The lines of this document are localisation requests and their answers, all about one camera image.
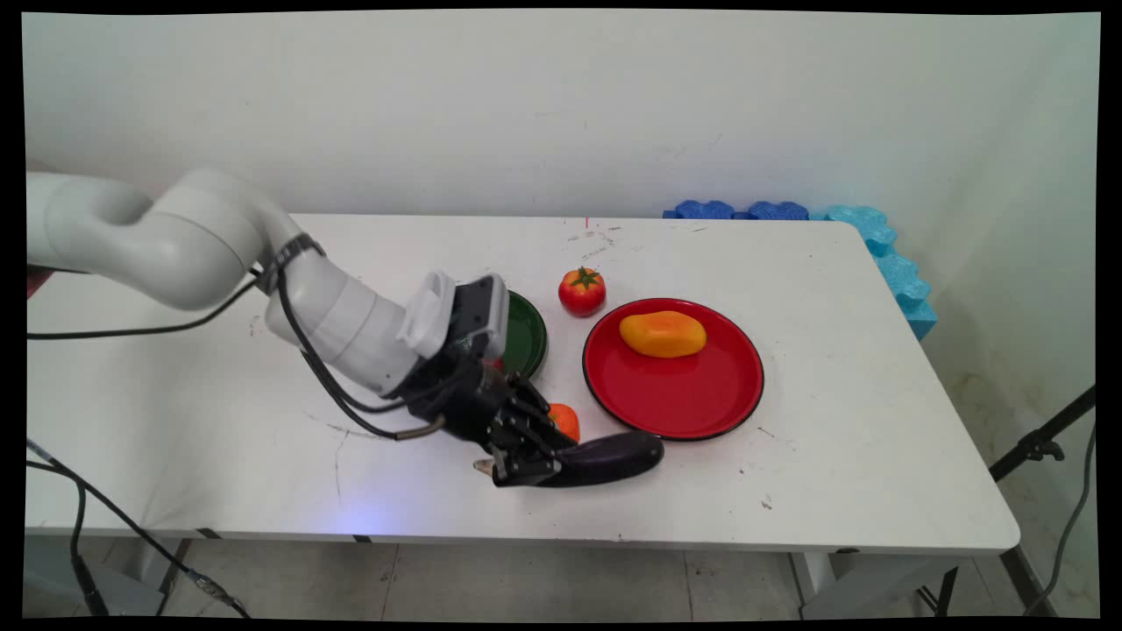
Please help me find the black table leg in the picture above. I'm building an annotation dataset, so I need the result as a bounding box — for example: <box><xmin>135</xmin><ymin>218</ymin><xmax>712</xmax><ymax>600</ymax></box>
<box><xmin>156</xmin><ymin>538</ymin><xmax>195</xmax><ymax>617</ymax></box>
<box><xmin>916</xmin><ymin>565</ymin><xmax>962</xmax><ymax>618</ymax></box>

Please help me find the black tripod stand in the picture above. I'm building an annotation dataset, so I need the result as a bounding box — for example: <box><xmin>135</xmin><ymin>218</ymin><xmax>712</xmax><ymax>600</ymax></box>
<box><xmin>989</xmin><ymin>386</ymin><xmax>1097</xmax><ymax>617</ymax></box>

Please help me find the black floor cable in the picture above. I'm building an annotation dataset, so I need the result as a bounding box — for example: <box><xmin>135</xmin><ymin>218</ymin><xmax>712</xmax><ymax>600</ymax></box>
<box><xmin>25</xmin><ymin>438</ymin><xmax>252</xmax><ymax>620</ymax></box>

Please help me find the red toy tomato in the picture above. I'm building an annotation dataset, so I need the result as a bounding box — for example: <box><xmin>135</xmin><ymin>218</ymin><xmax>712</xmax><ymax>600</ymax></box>
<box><xmin>558</xmin><ymin>266</ymin><xmax>607</xmax><ymax>318</ymax></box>

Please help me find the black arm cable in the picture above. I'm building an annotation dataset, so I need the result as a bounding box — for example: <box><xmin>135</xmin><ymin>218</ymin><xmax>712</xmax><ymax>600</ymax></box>
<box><xmin>26</xmin><ymin>235</ymin><xmax>448</xmax><ymax>442</ymax></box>

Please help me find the green round plate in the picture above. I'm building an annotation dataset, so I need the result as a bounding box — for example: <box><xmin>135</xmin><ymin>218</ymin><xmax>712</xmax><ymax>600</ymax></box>
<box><xmin>503</xmin><ymin>289</ymin><xmax>550</xmax><ymax>380</ymax></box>

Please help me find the dark purple toy eggplant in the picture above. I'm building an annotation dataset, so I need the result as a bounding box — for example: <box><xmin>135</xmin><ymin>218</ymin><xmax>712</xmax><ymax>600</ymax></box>
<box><xmin>473</xmin><ymin>430</ymin><xmax>665</xmax><ymax>490</ymax></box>

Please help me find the dark blue foam mat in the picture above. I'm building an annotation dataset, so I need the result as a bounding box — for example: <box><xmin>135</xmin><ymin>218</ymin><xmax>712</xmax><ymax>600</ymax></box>
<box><xmin>663</xmin><ymin>199</ymin><xmax>811</xmax><ymax>222</ymax></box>

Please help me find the red round plate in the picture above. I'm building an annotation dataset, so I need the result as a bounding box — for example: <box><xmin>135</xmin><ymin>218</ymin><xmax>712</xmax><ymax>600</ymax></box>
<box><xmin>582</xmin><ymin>297</ymin><xmax>765</xmax><ymax>442</ymax></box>

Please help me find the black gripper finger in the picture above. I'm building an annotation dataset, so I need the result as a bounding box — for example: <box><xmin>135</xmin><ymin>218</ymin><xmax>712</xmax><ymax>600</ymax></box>
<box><xmin>487</xmin><ymin>420</ymin><xmax>563</xmax><ymax>488</ymax></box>
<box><xmin>512</xmin><ymin>393</ymin><xmax>580</xmax><ymax>450</ymax></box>

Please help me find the light blue foam mat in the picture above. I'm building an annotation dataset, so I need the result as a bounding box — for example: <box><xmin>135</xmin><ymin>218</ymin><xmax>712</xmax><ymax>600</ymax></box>
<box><xmin>810</xmin><ymin>205</ymin><xmax>939</xmax><ymax>342</ymax></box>

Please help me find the yellow orange toy mango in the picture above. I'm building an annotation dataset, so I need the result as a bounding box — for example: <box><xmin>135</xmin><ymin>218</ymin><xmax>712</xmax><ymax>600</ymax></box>
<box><xmin>619</xmin><ymin>310</ymin><xmax>708</xmax><ymax>359</ymax></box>

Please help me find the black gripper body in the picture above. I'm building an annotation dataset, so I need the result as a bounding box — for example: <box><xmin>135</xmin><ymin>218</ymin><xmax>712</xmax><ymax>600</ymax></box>
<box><xmin>407</xmin><ymin>350</ymin><xmax>529</xmax><ymax>448</ymax></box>

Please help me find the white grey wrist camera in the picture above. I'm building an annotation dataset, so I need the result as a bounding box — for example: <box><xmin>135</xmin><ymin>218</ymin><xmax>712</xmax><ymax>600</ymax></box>
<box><xmin>395</xmin><ymin>270</ymin><xmax>511</xmax><ymax>362</ymax></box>

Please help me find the grey hanging cable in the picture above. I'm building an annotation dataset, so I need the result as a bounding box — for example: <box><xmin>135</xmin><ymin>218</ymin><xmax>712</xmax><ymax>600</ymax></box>
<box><xmin>1024</xmin><ymin>424</ymin><xmax>1097</xmax><ymax>616</ymax></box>

